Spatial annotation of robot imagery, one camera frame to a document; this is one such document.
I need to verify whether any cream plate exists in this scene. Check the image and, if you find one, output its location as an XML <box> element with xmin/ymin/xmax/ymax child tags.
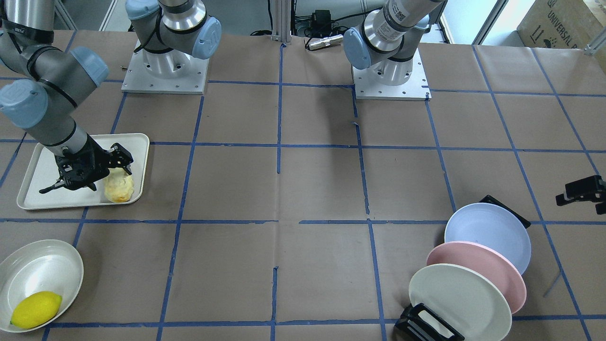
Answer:
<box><xmin>409</xmin><ymin>263</ymin><xmax>512</xmax><ymax>341</ymax></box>

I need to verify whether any pink plate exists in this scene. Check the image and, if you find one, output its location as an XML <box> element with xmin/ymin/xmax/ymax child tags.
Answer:
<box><xmin>426</xmin><ymin>241</ymin><xmax>527</xmax><ymax>314</ymax></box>

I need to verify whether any aluminium frame post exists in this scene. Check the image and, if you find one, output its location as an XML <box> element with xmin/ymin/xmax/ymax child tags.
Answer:
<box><xmin>270</xmin><ymin>0</ymin><xmax>294</xmax><ymax>45</ymax></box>

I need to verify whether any white oval dish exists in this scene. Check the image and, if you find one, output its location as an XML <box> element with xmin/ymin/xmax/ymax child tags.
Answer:
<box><xmin>0</xmin><ymin>239</ymin><xmax>84</xmax><ymax>333</ymax></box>

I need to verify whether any yellow bread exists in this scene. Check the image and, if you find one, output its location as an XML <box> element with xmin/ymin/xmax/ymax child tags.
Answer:
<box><xmin>103</xmin><ymin>168</ymin><xmax>134</xmax><ymax>203</ymax></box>

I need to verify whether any yellow lemon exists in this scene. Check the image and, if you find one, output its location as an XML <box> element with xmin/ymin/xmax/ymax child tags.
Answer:
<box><xmin>10</xmin><ymin>291</ymin><xmax>62</xmax><ymax>329</ymax></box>

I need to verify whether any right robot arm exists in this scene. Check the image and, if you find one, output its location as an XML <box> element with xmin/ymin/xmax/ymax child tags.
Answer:
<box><xmin>0</xmin><ymin>0</ymin><xmax>134</xmax><ymax>194</ymax></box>

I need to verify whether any silver metal cylinder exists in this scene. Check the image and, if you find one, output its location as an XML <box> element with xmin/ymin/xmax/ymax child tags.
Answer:
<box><xmin>305</xmin><ymin>34</ymin><xmax>343</xmax><ymax>51</ymax></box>

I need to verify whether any black dish rack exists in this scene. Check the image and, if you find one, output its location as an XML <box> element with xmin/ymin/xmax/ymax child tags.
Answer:
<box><xmin>392</xmin><ymin>196</ymin><xmax>532</xmax><ymax>341</ymax></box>

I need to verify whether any blue plate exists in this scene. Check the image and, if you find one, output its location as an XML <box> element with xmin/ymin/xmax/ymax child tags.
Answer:
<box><xmin>444</xmin><ymin>203</ymin><xmax>532</xmax><ymax>274</ymax></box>

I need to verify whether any cardboard box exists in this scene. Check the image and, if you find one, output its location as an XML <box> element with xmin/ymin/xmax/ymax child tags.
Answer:
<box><xmin>517</xmin><ymin>0</ymin><xmax>606</xmax><ymax>48</ymax></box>

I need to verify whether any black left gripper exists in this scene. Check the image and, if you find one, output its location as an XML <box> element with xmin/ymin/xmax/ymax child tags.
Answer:
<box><xmin>556</xmin><ymin>175</ymin><xmax>606</xmax><ymax>215</ymax></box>

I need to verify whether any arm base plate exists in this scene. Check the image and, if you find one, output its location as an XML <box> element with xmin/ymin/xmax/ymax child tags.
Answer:
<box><xmin>351</xmin><ymin>50</ymin><xmax>432</xmax><ymax>101</ymax></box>
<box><xmin>121</xmin><ymin>49</ymin><xmax>210</xmax><ymax>95</ymax></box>

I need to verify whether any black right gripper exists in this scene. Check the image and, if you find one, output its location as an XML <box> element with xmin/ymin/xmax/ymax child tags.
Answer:
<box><xmin>54</xmin><ymin>138</ymin><xmax>134</xmax><ymax>191</ymax></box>

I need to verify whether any white rectangular tray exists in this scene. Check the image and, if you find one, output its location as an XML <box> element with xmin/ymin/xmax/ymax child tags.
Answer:
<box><xmin>17</xmin><ymin>133</ymin><xmax>150</xmax><ymax>210</ymax></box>

